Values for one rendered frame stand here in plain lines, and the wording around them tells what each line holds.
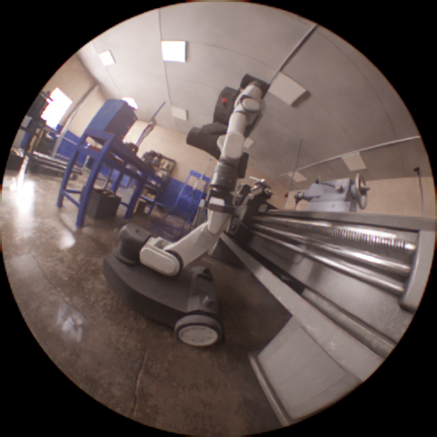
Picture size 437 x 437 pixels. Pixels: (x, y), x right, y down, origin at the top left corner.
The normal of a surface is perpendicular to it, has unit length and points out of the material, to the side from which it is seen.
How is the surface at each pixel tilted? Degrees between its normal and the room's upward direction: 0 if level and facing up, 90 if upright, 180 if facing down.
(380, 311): 90
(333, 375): 90
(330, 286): 90
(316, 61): 180
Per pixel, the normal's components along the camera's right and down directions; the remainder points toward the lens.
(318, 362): -0.89, -0.41
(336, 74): -0.42, 0.91
